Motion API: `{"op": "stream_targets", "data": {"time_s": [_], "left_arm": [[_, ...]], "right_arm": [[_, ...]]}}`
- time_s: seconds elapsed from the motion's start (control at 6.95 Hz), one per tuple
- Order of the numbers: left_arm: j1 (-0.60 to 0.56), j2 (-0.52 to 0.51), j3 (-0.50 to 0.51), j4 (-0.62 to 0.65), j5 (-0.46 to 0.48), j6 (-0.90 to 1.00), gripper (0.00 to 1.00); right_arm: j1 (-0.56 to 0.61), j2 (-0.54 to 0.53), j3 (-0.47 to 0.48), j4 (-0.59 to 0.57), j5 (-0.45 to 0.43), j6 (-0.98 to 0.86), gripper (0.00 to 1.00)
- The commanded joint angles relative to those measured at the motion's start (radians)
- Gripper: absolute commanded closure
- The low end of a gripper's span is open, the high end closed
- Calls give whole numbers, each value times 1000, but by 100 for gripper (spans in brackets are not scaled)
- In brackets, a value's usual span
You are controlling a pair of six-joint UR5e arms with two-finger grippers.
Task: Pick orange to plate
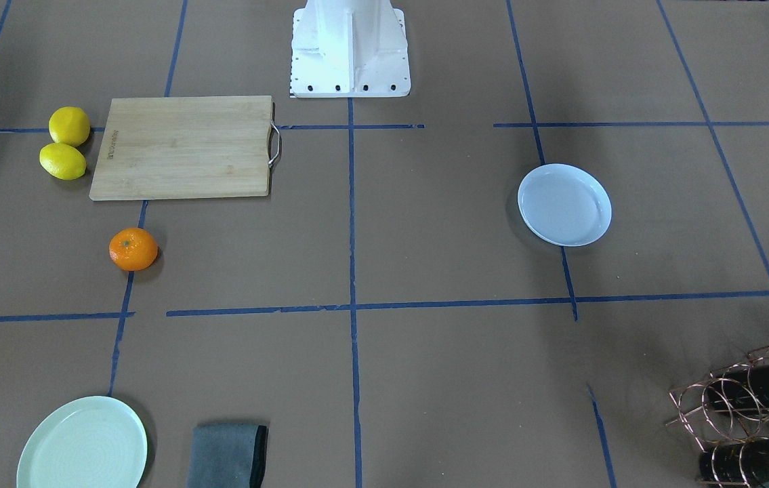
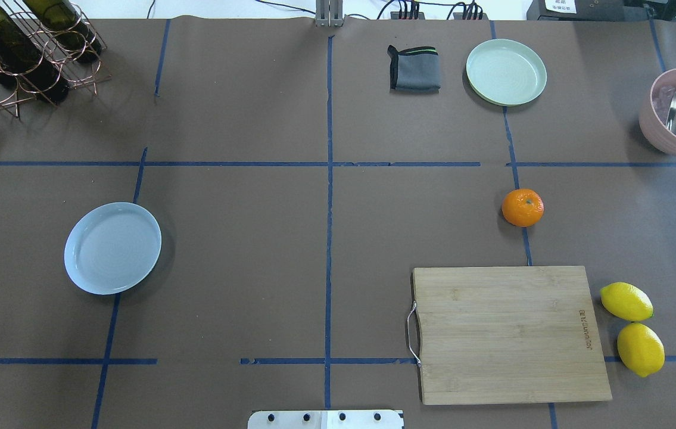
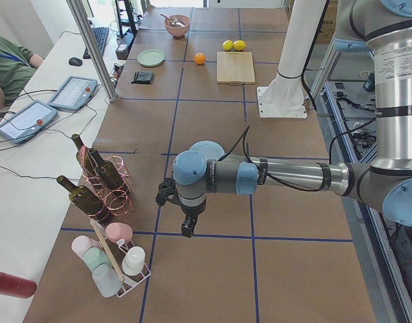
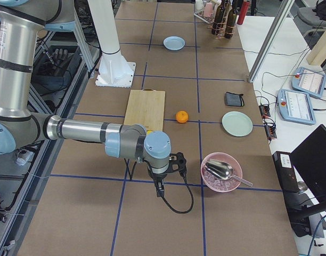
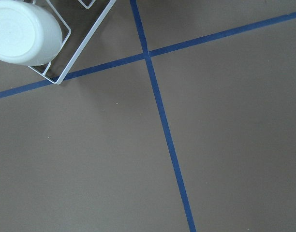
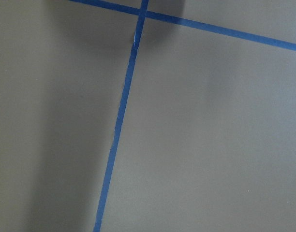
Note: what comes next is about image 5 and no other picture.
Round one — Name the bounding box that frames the white wire rack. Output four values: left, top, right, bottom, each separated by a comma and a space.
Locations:
28, 0, 116, 85

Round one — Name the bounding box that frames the white cup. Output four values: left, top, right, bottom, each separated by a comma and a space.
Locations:
0, 0, 62, 66

